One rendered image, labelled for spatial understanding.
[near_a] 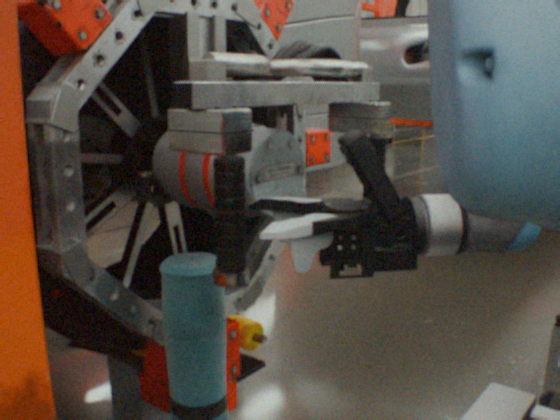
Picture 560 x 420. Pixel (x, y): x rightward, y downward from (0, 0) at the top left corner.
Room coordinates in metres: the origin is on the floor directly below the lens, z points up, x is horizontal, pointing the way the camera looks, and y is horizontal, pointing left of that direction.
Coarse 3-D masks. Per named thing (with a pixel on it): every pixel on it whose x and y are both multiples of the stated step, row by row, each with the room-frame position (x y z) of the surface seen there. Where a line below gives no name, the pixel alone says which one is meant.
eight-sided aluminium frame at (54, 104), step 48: (144, 0) 0.81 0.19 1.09; (192, 0) 0.90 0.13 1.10; (240, 0) 0.97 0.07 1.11; (96, 48) 0.75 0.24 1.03; (240, 48) 1.04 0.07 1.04; (48, 96) 0.70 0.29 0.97; (48, 144) 0.70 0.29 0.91; (48, 192) 0.73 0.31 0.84; (48, 240) 0.72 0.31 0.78; (96, 288) 0.73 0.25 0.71; (240, 288) 0.97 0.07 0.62; (144, 336) 0.81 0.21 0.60
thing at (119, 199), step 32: (160, 32) 1.08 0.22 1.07; (160, 64) 1.22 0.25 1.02; (96, 96) 0.87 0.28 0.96; (128, 128) 0.91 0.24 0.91; (160, 128) 1.02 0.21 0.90; (96, 160) 0.86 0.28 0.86; (128, 160) 0.91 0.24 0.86; (128, 192) 0.91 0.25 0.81; (160, 192) 1.01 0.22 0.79; (96, 224) 0.86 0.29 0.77; (160, 224) 1.22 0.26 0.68; (192, 224) 1.17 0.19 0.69; (128, 256) 0.91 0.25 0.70; (160, 256) 1.12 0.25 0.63; (160, 288) 0.99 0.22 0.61
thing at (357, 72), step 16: (224, 16) 0.93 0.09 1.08; (224, 32) 0.93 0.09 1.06; (224, 48) 0.93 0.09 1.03; (272, 64) 0.86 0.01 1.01; (288, 64) 0.85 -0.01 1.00; (304, 64) 0.84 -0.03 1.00; (320, 64) 0.84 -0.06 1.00; (336, 64) 0.86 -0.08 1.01; (352, 64) 0.89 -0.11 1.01; (352, 80) 0.92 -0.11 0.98; (368, 80) 0.93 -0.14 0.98
